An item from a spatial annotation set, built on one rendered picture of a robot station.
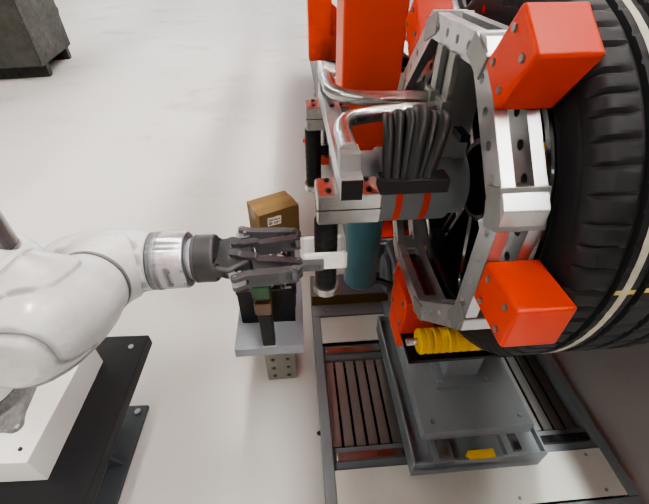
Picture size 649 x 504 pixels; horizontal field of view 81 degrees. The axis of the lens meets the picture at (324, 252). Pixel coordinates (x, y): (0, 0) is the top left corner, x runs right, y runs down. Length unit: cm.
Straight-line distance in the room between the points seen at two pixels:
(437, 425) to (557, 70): 88
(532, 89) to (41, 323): 57
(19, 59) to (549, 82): 533
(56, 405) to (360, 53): 112
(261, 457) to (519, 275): 100
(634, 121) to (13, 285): 68
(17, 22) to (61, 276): 500
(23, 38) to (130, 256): 494
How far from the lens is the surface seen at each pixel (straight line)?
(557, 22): 51
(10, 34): 549
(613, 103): 54
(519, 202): 52
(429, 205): 71
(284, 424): 136
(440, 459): 117
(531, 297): 52
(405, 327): 96
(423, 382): 119
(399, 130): 51
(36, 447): 109
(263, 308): 84
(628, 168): 54
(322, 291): 63
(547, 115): 60
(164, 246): 59
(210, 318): 166
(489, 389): 124
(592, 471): 142
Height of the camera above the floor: 122
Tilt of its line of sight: 40 degrees down
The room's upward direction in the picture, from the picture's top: straight up
